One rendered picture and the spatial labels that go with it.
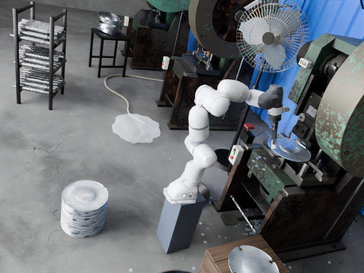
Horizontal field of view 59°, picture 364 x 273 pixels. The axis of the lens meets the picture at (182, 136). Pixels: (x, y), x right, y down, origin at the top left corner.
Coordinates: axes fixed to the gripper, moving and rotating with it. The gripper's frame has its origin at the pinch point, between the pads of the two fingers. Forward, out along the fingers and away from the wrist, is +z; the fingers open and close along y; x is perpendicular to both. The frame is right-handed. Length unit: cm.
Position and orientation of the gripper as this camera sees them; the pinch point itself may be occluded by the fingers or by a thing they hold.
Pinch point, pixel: (273, 143)
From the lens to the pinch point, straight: 212.2
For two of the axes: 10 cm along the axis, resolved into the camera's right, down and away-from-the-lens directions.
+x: 9.3, 0.8, -3.7
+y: -3.7, 4.1, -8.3
